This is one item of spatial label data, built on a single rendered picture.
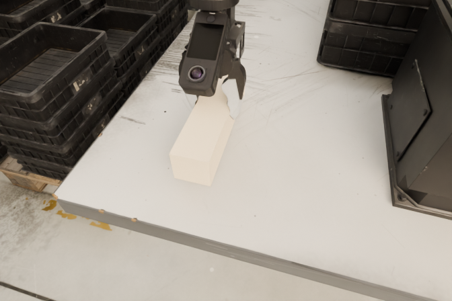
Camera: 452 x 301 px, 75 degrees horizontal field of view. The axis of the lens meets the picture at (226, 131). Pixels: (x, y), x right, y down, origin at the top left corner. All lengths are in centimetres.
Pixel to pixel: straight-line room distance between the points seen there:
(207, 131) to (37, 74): 92
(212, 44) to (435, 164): 33
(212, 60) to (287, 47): 48
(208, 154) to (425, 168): 29
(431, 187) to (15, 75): 127
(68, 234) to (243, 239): 101
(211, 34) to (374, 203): 36
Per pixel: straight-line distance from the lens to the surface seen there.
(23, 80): 128
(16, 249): 144
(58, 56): 136
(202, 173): 45
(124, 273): 122
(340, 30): 72
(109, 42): 161
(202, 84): 37
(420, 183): 50
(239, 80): 45
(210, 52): 39
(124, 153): 56
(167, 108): 63
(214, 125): 47
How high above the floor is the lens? 111
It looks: 46 degrees down
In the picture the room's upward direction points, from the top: straight up
